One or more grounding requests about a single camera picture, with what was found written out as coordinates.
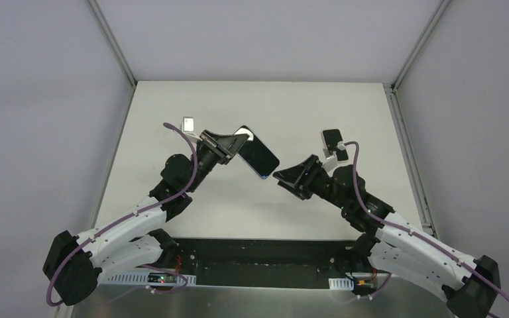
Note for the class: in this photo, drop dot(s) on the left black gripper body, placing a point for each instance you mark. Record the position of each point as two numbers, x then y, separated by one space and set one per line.
215 147

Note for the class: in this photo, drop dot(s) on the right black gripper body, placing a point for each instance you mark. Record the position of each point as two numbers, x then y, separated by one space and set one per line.
312 178

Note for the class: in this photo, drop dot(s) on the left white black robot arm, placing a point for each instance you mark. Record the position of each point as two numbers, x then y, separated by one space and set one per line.
77 264

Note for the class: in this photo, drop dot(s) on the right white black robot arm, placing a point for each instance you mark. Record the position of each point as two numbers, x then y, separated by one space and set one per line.
389 243

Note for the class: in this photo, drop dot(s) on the black phone with pink edge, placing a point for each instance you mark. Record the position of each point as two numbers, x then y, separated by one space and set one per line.
334 145

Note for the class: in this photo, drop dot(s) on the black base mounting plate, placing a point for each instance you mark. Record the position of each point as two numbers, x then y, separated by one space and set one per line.
302 264

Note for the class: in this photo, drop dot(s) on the left green circuit board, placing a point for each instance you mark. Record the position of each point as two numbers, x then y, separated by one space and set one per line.
161 279

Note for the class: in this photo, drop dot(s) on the shiny metal front panel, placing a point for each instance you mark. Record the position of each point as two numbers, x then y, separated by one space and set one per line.
398 299

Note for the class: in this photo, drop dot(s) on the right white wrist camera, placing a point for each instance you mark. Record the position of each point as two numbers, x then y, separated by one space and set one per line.
330 162

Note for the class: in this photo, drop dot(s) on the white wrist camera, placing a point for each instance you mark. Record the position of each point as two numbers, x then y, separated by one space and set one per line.
187 125
330 162

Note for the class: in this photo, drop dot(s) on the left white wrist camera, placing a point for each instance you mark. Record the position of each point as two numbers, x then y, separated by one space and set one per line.
187 125

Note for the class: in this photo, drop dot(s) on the right white slotted cable duct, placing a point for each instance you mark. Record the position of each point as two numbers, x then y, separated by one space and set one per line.
341 284

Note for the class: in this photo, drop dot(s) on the white slotted cable duct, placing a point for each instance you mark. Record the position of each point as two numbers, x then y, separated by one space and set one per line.
144 278
341 284

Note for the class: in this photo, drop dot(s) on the right aluminium frame rail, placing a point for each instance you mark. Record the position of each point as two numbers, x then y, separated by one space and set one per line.
430 103

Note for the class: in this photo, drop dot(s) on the aluminium frame rail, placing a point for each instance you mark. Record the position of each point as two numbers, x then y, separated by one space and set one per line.
103 84
430 103

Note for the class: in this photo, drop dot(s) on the left aluminium frame rail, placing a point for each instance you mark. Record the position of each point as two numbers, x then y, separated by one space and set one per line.
103 84

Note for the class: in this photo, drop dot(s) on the left white slotted cable duct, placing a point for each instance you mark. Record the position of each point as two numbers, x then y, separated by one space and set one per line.
144 278

